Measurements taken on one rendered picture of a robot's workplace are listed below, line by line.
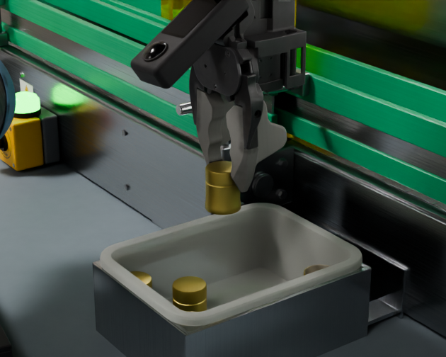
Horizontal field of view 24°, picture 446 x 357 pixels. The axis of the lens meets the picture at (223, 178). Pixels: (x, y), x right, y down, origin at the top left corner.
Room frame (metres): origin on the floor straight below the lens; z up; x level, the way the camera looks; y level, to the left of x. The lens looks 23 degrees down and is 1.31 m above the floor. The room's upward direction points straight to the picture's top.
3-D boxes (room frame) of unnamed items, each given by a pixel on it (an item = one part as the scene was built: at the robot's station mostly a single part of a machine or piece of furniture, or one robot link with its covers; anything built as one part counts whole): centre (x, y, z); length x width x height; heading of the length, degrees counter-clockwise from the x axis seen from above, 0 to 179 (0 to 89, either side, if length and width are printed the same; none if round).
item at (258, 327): (0.93, -0.03, 0.79); 0.27 x 0.17 x 0.08; 125
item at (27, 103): (1.37, 0.28, 0.84); 0.04 x 0.04 x 0.03
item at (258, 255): (0.91, -0.01, 0.80); 0.22 x 0.17 x 0.09; 125
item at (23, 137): (1.37, 0.28, 0.79); 0.07 x 0.07 x 0.07; 35
